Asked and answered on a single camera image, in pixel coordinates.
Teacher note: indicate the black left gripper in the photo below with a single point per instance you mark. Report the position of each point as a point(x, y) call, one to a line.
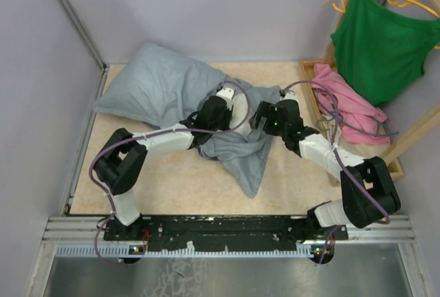
point(228, 115)

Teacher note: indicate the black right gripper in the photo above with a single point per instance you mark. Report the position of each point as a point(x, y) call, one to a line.
point(266, 110)

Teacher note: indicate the grey-blue pillowcase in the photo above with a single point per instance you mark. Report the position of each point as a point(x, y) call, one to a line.
point(160, 87)

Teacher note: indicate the white pillow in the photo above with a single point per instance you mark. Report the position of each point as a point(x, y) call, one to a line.
point(245, 130)

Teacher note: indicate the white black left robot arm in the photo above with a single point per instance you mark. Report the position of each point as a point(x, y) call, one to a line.
point(117, 166)

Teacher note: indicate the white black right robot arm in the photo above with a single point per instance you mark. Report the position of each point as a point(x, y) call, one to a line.
point(368, 191)

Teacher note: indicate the pink shirt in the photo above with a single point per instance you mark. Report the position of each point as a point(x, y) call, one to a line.
point(353, 107)

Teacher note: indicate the cream cloth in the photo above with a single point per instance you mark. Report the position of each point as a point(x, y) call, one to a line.
point(359, 144)

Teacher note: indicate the green tank top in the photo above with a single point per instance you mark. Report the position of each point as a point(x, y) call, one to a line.
point(380, 52)

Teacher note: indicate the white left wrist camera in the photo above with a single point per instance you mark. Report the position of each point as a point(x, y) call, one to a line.
point(225, 92)

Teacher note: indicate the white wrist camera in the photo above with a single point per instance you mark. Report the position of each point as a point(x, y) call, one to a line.
point(225, 92)
point(288, 95)

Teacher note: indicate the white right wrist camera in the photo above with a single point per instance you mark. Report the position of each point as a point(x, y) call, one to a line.
point(288, 95)

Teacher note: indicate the aluminium rail frame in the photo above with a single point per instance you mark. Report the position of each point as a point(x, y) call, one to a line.
point(378, 260)

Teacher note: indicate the white slotted cable duct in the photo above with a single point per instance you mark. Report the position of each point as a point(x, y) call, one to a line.
point(132, 251)

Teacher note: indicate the wooden clothes rack frame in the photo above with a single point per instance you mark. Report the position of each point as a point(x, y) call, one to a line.
point(405, 141)

